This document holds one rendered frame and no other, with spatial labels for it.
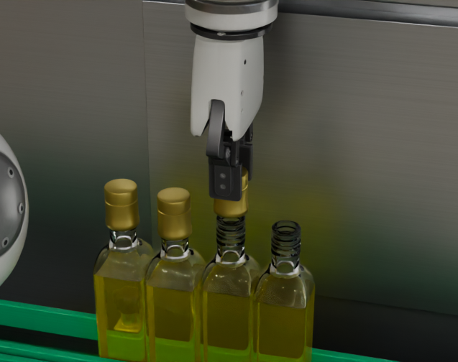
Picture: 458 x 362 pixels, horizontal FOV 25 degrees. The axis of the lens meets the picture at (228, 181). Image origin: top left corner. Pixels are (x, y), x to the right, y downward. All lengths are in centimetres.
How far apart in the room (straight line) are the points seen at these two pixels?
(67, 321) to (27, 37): 33
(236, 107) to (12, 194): 42
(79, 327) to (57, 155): 21
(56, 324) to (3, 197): 71
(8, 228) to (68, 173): 72
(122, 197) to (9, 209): 51
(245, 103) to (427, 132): 23
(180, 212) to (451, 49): 31
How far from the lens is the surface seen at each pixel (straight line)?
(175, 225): 105
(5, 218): 55
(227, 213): 103
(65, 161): 127
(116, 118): 122
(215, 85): 94
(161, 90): 115
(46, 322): 125
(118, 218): 108
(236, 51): 93
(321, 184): 115
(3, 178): 55
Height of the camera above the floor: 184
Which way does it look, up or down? 28 degrees down
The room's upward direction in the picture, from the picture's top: straight up
